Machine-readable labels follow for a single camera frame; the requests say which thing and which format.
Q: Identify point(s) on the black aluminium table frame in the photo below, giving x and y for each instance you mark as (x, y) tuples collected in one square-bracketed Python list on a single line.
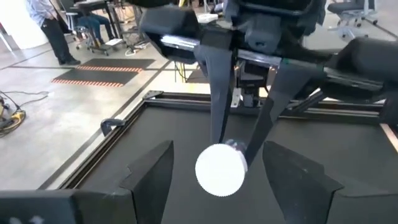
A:
[(174, 101)]

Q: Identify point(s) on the black table clamp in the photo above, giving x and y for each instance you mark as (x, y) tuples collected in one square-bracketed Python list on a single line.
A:
[(110, 123)]

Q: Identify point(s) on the person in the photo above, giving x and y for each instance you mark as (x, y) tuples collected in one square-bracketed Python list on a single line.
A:
[(93, 23), (46, 25)]

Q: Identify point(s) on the black table mat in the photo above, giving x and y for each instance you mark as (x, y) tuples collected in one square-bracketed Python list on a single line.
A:
[(180, 124)]

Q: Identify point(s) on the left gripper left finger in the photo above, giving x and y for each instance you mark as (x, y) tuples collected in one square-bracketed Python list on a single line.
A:
[(140, 193)]

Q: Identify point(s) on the black floor mat orange edge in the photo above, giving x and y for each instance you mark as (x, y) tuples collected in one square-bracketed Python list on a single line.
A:
[(90, 77), (118, 63)]

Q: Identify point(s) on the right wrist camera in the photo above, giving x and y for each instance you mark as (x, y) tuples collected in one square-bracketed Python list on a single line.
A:
[(261, 31)]

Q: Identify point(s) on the metal cart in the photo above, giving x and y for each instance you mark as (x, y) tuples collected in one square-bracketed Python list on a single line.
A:
[(113, 46)]

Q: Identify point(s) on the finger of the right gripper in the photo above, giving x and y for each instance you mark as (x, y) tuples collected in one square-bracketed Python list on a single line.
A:
[(280, 99), (217, 93)]

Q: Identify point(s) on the small white medicine bottle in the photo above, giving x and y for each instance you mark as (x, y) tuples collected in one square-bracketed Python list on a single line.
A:
[(220, 169)]

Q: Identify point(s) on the grey office chair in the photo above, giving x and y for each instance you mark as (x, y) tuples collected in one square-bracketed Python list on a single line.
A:
[(351, 12)]

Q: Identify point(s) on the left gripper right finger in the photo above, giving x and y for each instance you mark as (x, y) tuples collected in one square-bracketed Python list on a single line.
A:
[(298, 186)]

